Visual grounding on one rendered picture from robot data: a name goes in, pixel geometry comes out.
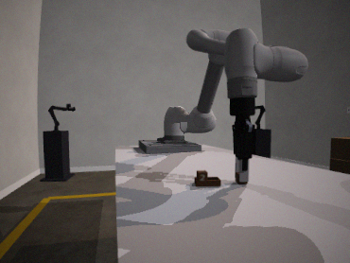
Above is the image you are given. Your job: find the brown wooden tray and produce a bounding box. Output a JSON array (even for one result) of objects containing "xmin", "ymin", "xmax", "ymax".
[{"xmin": 195, "ymin": 177, "xmax": 221, "ymax": 186}]

